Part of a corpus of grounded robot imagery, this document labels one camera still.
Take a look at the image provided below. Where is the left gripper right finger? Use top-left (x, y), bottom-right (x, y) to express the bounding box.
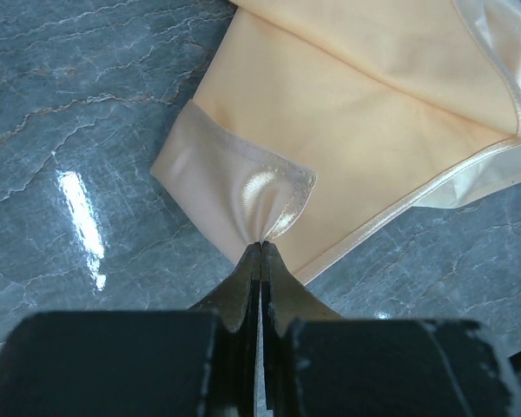
top-left (260, 243), bottom-right (521, 416)

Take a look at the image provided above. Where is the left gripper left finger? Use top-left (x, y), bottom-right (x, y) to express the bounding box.
top-left (0, 244), bottom-right (261, 416)

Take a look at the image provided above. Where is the peach satin napkin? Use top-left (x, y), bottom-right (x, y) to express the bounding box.
top-left (151, 1), bottom-right (521, 283)

